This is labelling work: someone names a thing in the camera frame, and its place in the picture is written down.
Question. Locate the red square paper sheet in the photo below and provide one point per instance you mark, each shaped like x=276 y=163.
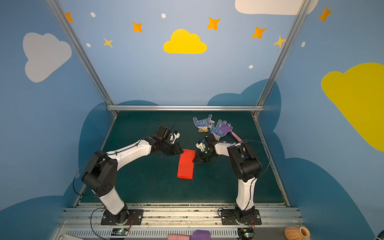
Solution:
x=186 y=165

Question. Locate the left blue dotted work glove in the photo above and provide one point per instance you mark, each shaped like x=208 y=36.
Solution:
x=203 y=125

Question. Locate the green circuit board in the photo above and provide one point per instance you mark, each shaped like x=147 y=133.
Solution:
x=245 y=234
x=120 y=232

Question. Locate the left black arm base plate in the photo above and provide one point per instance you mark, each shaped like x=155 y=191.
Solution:
x=135 y=216

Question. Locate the right blue dotted work glove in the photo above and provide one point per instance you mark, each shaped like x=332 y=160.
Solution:
x=215 y=129

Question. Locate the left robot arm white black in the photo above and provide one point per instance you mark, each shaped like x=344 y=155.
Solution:
x=101 y=171

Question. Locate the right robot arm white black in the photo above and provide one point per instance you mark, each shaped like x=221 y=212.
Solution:
x=245 y=164

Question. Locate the right aluminium frame post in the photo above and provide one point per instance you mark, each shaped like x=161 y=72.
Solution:
x=292 y=34

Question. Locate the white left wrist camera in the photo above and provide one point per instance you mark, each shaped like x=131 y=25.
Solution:
x=174 y=136

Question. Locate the front aluminium rail base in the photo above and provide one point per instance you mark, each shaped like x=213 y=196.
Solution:
x=161 y=220

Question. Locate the rear aluminium frame bar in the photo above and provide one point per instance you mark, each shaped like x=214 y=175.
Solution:
x=185 y=108

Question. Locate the blue dotted work glove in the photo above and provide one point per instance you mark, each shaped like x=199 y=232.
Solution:
x=215 y=129
x=203 y=125

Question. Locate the aluminium frame post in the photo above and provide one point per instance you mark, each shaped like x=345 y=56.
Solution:
x=292 y=34
x=59 y=13

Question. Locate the right green circuit board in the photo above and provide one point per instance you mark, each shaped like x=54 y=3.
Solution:
x=245 y=234

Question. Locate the pink purple brush front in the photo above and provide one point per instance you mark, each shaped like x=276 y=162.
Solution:
x=197 y=235

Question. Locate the left aluminium frame post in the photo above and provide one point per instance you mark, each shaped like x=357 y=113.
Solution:
x=59 y=13

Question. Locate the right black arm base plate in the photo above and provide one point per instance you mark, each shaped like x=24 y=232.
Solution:
x=231 y=216

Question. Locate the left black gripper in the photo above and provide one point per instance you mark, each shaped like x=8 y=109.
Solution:
x=171 y=148

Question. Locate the purple pink brush on table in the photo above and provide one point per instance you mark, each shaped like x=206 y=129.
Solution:
x=231 y=132

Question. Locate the left green circuit board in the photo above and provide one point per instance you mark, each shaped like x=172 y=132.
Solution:
x=120 y=232

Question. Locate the terracotta ribbed vase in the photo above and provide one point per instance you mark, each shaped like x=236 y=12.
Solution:
x=294 y=233

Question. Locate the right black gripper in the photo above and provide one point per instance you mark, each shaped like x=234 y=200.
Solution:
x=204 y=154

